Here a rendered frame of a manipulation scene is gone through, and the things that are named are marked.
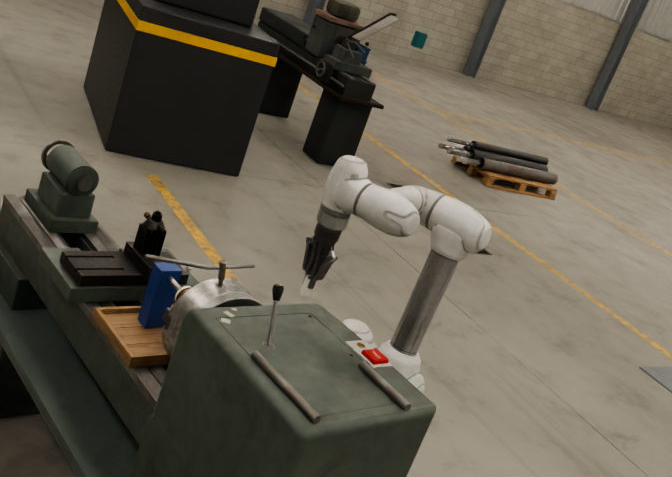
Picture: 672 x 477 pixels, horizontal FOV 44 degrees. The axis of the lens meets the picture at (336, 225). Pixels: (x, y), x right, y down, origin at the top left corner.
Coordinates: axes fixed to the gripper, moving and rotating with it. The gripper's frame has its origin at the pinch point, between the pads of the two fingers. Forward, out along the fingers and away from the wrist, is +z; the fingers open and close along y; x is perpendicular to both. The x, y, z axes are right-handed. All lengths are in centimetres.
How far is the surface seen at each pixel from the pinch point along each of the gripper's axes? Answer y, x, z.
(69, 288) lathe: 73, 35, 43
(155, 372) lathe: 30, 21, 49
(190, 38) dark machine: 432, -203, 25
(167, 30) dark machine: 438, -185, 24
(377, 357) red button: -26.5, -9.9, 8.0
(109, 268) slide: 78, 19, 38
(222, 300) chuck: 13.3, 18.0, 12.3
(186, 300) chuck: 21.7, 24.4, 17.1
